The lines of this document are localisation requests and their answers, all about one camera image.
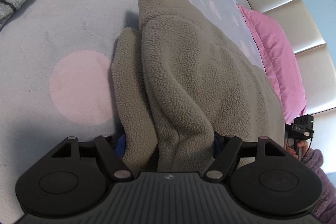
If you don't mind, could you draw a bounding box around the polka dot bed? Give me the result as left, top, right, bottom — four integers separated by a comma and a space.
0, 0, 268, 214

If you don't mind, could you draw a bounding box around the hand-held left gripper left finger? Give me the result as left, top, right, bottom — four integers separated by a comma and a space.
39, 135, 134, 182

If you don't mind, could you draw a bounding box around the beige fleece hoodie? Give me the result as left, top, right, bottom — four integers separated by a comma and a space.
110, 0, 286, 174

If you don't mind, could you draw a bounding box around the pink pillow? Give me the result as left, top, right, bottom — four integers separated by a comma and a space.
236, 3, 307, 125

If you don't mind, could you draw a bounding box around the black cable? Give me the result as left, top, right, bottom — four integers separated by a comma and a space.
302, 132, 314, 161

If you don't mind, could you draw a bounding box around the person's right hand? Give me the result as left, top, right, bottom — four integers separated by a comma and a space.
286, 140, 308, 159

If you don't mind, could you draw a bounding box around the cream padded headboard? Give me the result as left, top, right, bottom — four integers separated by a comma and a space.
240, 0, 336, 114

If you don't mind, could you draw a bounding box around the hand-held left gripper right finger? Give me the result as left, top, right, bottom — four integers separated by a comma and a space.
203, 132, 300, 182

